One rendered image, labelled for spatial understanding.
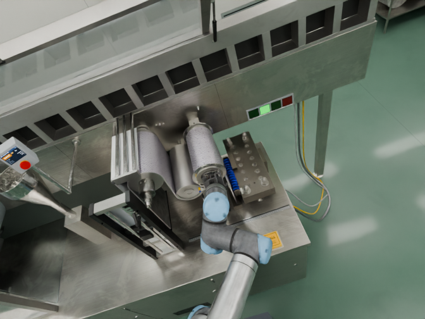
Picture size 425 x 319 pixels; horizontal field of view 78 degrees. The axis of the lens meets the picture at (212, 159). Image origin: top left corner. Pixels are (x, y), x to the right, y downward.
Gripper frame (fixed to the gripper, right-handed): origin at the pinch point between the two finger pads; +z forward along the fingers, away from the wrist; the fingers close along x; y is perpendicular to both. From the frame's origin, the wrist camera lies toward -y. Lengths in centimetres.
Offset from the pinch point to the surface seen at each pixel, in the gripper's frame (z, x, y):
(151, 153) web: 2.2, 21.4, 20.7
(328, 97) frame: 61, -79, 10
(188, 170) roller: 10.4, 11.1, 6.9
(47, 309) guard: 4, 98, -32
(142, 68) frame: 4, 12, 54
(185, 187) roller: 5.4, 14.1, 1.0
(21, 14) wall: 195, 146, 189
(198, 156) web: 3.9, 3.5, 12.2
